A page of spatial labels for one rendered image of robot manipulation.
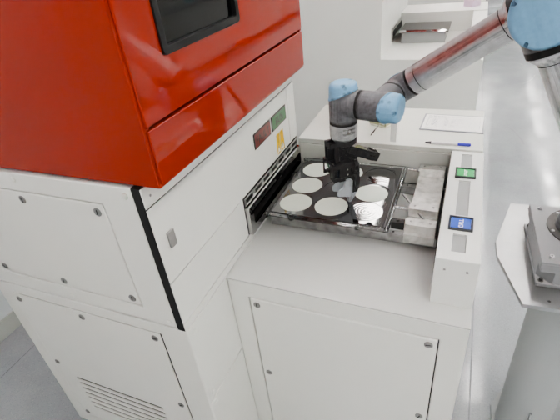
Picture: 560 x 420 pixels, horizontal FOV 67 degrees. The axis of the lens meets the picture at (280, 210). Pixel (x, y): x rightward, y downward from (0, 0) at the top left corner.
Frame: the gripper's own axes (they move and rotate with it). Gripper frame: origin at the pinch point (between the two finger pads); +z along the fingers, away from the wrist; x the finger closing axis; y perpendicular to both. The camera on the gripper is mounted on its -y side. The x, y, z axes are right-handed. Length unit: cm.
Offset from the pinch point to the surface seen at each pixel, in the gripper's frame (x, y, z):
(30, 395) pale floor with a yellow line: -50, 134, 91
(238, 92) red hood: -0.1, 29.2, -38.2
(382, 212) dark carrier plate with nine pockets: 9.5, -4.9, 1.3
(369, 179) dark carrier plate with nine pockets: -8.7, -11.0, 1.3
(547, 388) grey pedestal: 47, -42, 56
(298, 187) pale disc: -15.4, 11.2, 1.3
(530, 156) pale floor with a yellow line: -118, -209, 91
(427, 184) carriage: 0.2, -27.0, 3.3
